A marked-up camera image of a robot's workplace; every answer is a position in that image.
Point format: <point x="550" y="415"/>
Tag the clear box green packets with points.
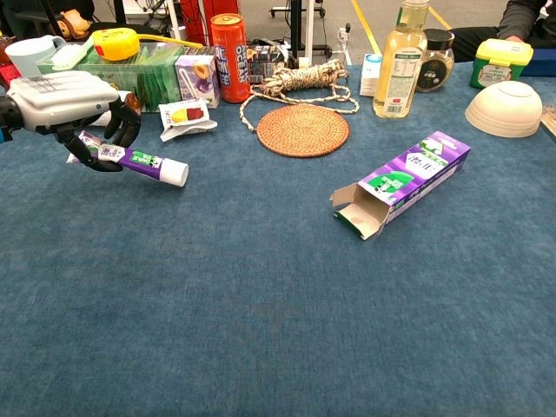
<point x="143" y="78"/>

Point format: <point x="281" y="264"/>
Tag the clear yellow oil bottle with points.
<point x="399" y="74"/>

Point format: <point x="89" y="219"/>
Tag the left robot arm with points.
<point x="8" y="113"/>

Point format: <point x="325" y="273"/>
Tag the person's dark-clothed body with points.
<point x="473" y="41"/>

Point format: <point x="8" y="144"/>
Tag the white green brush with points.
<point x="69" y="55"/>

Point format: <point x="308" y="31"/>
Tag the upturned cream bowl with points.
<point x="506" y="108"/>

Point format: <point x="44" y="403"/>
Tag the bystander's bare hand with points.
<point x="516" y="39"/>

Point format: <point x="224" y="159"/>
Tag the purple white toothpaste tube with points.
<point x="147" y="165"/>

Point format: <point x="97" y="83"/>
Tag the round woven rattan coaster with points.
<point x="302" y="130"/>

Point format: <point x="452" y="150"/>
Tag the green tub yellow lid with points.
<point x="499" y="61"/>

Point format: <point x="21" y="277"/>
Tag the pale blue plastic jug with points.
<point x="26" y="56"/>

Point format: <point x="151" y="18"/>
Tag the white black wheeled stand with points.
<point x="310" y="26"/>

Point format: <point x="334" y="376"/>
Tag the brown monkey toy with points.
<point x="74" y="24"/>

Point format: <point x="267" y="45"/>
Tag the red cabinet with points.
<point x="204" y="13"/>

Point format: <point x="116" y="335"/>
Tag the red packet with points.
<point x="8" y="74"/>

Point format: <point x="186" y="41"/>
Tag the glass jar black lid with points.
<point x="436" y="65"/>

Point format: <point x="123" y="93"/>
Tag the tall orange drink can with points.
<point x="230" y="56"/>

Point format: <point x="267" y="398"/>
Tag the black office chair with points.
<point x="26" y="13"/>

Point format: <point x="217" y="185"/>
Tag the person's dark-sleeved forearm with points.
<point x="521" y="17"/>

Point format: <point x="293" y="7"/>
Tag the dark printed snack package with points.
<point x="265" y="61"/>

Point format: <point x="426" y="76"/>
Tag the purple drink carton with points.
<point x="197" y="80"/>

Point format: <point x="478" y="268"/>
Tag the blue felt tablecloth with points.
<point x="260" y="304"/>

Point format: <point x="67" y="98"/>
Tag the dark blue box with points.
<point x="543" y="63"/>

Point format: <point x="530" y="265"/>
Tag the white power strip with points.
<point x="344" y="35"/>

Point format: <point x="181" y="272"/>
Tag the wooden stick bundle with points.
<point x="549" y="119"/>

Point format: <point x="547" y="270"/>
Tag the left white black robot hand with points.
<point x="61" y="97"/>

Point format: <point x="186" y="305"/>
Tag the purple green toothpaste box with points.
<point x="417" y="169"/>

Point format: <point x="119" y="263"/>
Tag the white snack packet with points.
<point x="184" y="117"/>

